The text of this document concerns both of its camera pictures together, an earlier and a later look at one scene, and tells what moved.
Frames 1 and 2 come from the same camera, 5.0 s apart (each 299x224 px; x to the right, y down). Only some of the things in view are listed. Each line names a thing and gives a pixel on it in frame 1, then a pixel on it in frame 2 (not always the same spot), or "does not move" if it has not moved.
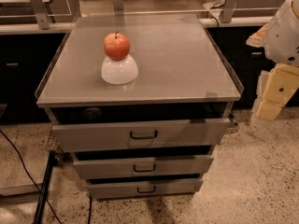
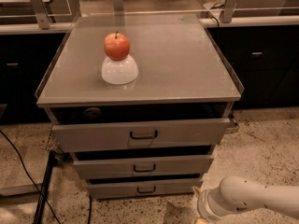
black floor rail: [51, 162] does not move
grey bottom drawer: [133, 186] does not move
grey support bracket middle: [118, 0] does not move
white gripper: [284, 36] -> [202, 203]
